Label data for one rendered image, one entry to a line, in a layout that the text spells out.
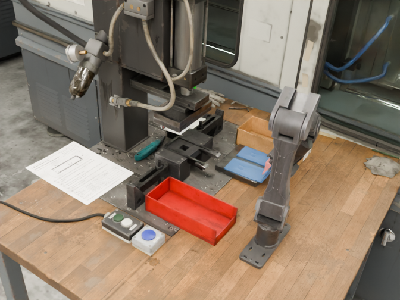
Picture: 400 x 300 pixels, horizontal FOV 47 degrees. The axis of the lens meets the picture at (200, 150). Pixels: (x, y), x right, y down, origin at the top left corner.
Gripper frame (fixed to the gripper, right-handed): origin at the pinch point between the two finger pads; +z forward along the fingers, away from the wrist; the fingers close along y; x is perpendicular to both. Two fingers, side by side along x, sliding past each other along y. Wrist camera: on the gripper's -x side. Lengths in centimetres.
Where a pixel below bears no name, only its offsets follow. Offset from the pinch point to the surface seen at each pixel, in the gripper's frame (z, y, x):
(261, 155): 4.3, 5.7, -11.3
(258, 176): 2.7, 1.9, 0.3
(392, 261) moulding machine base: 23, -66, -46
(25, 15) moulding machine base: 99, 168, -75
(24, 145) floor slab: 176, 126, -59
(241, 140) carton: 8.9, 14.8, -15.8
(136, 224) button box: 13.1, 18.7, 41.3
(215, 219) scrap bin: 6.6, 3.3, 24.4
